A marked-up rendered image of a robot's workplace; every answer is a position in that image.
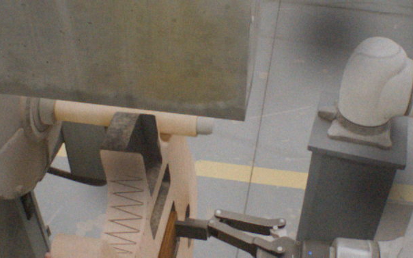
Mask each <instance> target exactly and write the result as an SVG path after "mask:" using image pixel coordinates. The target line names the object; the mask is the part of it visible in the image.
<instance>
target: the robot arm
mask: <svg viewBox="0 0 413 258"><path fill-rule="evenodd" d="M343 72H344V74H343V79H342V83H341V89H340V96H339V99H336V100H335V102H334V106H321V107H320V108H319V111H318V116H319V117H322V118H324V119H327V120H330V121H332V124H331V127H330V128H329V130H328V132H327V137H328V138H329V139H333V140H344V141H350V142H354V143H360V144H364V145H371V146H375V147H378V148H381V149H383V150H389V149H390V147H391V139H390V129H391V119H392V118H393V117H398V116H407V117H413V60H411V59H409V58H407V57H406V53H405V51H404V50H403V49H402V48H401V47H400V45H398V44H396V43H395V42H393V41H392V40H389V39H388V38H380V37H376V38H369V39H367V40H365V41H364V42H361V43H360V44H359V45H358V46H357V47H356V48H355V49H354V51H353V52H352V54H351V55H350V58H349V59H348V61H347V64H346V66H345V69H344V71H343ZM285 228H286V220H285V219H284V218H270V220H269V218H268V219H266V218H259V217H255V216H252V215H251V216H249V215H248V214H247V215H245V214H242V213H238V212H231V211H228V210H221V209H217V210H215V211H214V215H213V216H212V217H211V219H209V220H201V219H195V218H185V220H175V232H176V236H177V237H183V238H192V239H198V240H208V238H210V237H211V236H212V237H215V238H217V239H219V240H221V241H224V242H226V243H227V244H229V245H231V246H233V247H236V248H239V249H240V250H243V251H244V252H247V253H250V254H251V256H252V257H254V258H413V210H412V215H411V217H410V221H409V223H408V227H407V230H406V233H405V236H404V237H400V238H397V239H396V240H391V241H390V242H376V241H373V240H367V241H365V240H355V239H349V238H335V239H334V240H333V242H332V246H330V244H329V242H325V241H319V240H316V241H314V240H293V239H291V238H290V237H288V236H287V233H286V229H285ZM241 231H243V232H248V233H254V234H257V235H264V236H272V238H273V239H276V238H277V239H276V240H273V241H271V242H269V241H267V240H265V239H262V238H260V237H253V236H251V235H248V234H246V233H243V232H241Z"/></svg>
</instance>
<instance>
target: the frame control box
mask: <svg viewBox="0 0 413 258"><path fill-rule="evenodd" d="M107 129H108V126H97V124H86V123H80V122H73V121H62V124H61V133H62V138H63V143H64V144H65V147H66V153H67V157H68V163H69V166H70V172H69V171H65V170H62V169H58V168H55V167H49V169H48V171H47V173H50V174H53V175H57V177H62V178H65V179H67V180H72V181H75V182H80V183H81V184H86V185H89V186H105V185H106V184H107V180H106V173H105V170H104V165H103V163H102V160H101V157H100V146H101V143H102V140H103V138H104V137H105V135H104V134H106V131H107Z"/></svg>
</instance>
